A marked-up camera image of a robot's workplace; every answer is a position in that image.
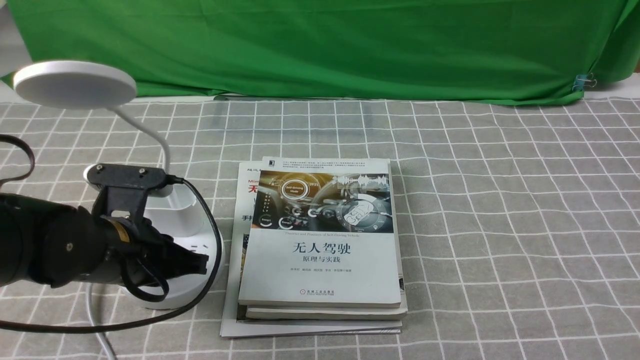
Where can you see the self-driving textbook, top book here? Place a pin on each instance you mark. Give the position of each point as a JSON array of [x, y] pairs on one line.
[[320, 240]]

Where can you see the blue binder clip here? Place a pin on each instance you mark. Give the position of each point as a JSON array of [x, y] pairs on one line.
[[583, 82]]

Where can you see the grey checked tablecloth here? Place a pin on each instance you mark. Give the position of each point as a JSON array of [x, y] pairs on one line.
[[518, 227]]

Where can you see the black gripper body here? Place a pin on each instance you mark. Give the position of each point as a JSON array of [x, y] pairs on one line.
[[138, 255]]

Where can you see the green backdrop cloth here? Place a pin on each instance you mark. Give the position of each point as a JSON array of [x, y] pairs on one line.
[[504, 52]]

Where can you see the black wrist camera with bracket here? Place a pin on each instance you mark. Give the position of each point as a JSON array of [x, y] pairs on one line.
[[124, 188]]

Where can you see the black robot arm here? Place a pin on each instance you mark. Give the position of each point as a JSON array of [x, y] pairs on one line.
[[56, 244]]

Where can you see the white desk lamp with sockets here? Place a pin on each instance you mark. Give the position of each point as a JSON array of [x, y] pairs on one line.
[[177, 210]]

